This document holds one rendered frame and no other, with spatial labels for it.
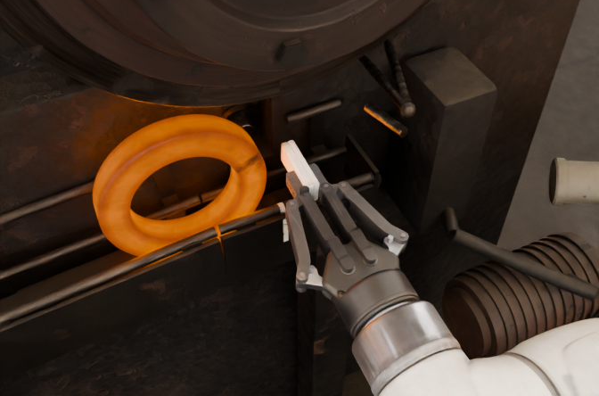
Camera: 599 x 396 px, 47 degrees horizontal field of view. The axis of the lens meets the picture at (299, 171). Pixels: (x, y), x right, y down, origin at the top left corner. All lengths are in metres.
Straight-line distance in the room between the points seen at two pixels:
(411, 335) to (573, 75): 1.70
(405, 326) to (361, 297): 0.05
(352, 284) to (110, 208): 0.25
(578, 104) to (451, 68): 1.33
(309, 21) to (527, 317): 0.58
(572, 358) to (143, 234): 0.44
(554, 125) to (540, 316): 1.13
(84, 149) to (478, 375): 0.45
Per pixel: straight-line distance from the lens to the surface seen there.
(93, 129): 0.74
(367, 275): 0.69
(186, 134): 0.68
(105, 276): 0.76
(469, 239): 0.92
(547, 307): 0.99
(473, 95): 0.81
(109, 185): 0.70
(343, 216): 0.72
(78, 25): 0.53
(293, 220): 0.71
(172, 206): 0.80
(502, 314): 0.95
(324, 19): 0.52
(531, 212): 1.80
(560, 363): 0.67
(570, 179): 0.90
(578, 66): 2.30
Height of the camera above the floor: 1.30
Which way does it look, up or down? 46 degrees down
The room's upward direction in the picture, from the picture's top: straight up
